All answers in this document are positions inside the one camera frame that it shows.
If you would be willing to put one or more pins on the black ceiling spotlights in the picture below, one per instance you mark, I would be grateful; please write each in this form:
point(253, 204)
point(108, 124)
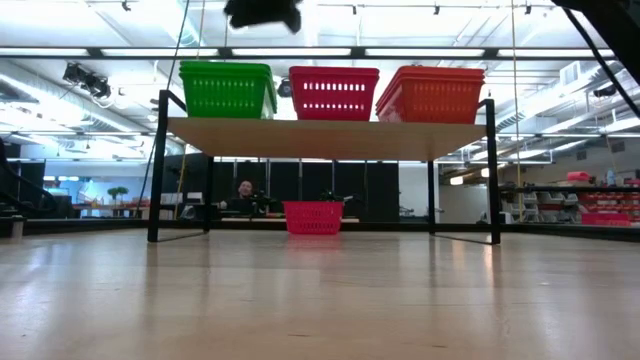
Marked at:
point(85, 80)

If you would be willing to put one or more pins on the rack with red bins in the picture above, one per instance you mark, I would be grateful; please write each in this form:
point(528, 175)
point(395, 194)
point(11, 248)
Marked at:
point(610, 200)

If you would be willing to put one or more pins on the wooden shelf with black legs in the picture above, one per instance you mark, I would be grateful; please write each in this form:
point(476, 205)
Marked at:
point(325, 140)

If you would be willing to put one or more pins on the green plastic basket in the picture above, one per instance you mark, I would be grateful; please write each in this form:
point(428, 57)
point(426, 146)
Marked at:
point(220, 63)
point(220, 70)
point(225, 97)

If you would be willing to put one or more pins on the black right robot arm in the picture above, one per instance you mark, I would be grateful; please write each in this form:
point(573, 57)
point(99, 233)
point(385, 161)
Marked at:
point(615, 25)

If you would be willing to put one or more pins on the person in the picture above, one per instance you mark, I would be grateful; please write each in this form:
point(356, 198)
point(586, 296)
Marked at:
point(245, 190)

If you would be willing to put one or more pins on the red plastic basket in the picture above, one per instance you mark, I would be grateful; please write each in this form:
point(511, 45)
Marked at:
point(332, 70)
point(332, 97)
point(312, 220)

